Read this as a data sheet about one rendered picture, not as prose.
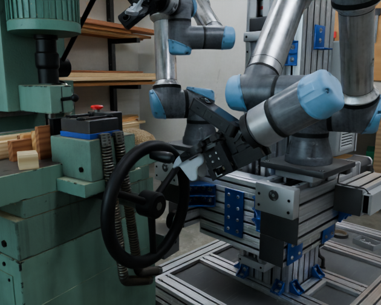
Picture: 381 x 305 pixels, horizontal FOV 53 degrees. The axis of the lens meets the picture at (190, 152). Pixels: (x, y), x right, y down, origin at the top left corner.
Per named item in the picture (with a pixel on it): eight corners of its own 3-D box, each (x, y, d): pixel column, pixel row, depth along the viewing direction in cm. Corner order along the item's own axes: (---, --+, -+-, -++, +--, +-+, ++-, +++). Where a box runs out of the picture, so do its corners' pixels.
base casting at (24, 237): (17, 263, 79) (13, 222, 78) (-95, 209, 111) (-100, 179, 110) (155, 204, 116) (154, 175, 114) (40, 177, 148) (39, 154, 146)
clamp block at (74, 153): (90, 183, 81) (87, 141, 79) (51, 173, 88) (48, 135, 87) (137, 169, 93) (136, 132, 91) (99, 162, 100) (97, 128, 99)
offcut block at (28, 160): (37, 164, 85) (35, 149, 85) (39, 168, 81) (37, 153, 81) (17, 166, 84) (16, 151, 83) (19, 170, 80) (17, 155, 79)
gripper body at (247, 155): (208, 183, 73) (260, 158, 66) (190, 142, 74) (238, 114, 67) (228, 173, 79) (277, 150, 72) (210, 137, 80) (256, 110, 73)
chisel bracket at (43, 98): (51, 120, 96) (49, 85, 94) (19, 116, 103) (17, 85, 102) (75, 117, 102) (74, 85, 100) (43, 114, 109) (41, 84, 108)
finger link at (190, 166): (175, 190, 79) (207, 173, 74) (162, 164, 80) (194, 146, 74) (183, 186, 81) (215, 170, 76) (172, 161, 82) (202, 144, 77)
